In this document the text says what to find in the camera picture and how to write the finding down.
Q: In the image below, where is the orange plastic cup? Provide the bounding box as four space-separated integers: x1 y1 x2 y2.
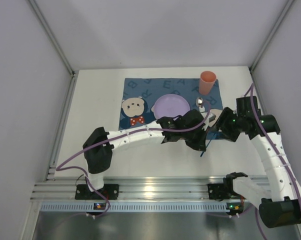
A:
198 71 217 95

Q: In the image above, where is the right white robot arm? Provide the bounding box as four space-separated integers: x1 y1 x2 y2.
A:
213 96 301 228

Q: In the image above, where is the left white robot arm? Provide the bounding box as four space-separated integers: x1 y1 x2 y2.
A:
82 109 210 192

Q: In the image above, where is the aluminium rail frame front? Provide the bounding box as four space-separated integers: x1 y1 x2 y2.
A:
30 176 223 202

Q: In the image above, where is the right aluminium frame post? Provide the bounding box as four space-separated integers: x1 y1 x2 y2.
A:
249 0 296 74

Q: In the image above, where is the left aluminium frame post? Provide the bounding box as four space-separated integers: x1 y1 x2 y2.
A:
26 0 75 77

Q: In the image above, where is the silver spoon green handle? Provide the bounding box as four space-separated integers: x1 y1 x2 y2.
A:
196 97 206 113

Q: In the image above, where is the blue bear print placemat cloth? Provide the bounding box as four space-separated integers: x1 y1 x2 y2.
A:
118 78 223 130

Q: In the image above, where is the perforated cable duct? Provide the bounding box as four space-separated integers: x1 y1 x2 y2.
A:
40 202 245 213

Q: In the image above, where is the aluminium frame post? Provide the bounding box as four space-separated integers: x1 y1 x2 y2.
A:
26 0 75 77
249 0 296 74

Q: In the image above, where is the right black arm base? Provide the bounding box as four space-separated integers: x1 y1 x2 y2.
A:
207 183 245 202

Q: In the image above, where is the purple plastic plate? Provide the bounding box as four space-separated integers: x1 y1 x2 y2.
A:
152 94 191 120

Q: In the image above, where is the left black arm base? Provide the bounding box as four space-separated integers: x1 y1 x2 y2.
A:
74 182 120 201

